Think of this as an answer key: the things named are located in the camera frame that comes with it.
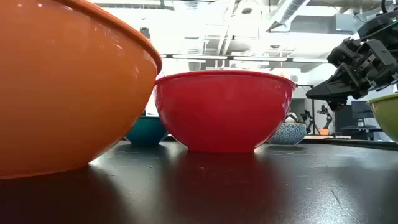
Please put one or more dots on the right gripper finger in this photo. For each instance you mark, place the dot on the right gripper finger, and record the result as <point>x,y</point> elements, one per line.
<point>338,104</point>
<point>332,90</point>

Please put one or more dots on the yellow-green bowl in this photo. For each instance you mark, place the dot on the yellow-green bowl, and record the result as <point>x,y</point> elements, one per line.
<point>388,115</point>

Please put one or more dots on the blue patterned ceramic bowl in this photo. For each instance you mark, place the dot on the blue patterned ceramic bowl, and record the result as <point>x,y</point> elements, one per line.
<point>287,133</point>

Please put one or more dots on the teal bowl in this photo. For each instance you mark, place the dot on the teal bowl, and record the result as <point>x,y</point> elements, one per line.
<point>146,130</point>

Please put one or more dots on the large orange plastic bowl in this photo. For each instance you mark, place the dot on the large orange plastic bowl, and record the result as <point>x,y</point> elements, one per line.
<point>68,93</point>

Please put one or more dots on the small black background robot arm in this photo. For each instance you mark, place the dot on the small black background robot arm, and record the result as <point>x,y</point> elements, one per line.
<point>307,119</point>
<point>326,113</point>

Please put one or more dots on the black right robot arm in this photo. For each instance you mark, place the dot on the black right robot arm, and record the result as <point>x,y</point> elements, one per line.
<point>385,7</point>

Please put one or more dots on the nested rainbow bowls stack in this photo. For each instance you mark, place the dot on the nested rainbow bowls stack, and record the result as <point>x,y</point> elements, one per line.
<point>224,112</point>

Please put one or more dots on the dark computer monitor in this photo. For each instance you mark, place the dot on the dark computer monitor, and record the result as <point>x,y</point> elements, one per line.
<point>362,110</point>

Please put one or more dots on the black pole stand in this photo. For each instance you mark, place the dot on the black pole stand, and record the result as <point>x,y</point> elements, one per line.
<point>312,105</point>

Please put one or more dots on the small orange box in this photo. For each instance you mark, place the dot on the small orange box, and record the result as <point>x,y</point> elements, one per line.
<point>324,132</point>

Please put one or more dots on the long ceiling light strip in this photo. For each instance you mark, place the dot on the long ceiling light strip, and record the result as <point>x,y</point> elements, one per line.
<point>242,58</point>

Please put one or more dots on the silver ceiling air duct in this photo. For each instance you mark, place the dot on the silver ceiling air duct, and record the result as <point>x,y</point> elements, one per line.
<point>287,14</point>

